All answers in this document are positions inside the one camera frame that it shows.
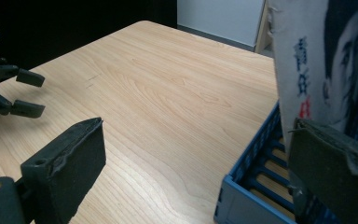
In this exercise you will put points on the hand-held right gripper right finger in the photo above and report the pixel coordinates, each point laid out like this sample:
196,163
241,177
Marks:
332,168

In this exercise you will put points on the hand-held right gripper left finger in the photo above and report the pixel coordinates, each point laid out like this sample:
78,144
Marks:
68,168

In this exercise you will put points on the white magazine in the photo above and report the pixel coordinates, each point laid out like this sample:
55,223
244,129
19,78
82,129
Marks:
298,77

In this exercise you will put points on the blue plastic file rack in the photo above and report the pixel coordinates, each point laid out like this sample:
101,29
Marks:
233,202

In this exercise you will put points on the black curtain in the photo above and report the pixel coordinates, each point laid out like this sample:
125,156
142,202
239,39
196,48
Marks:
59,21

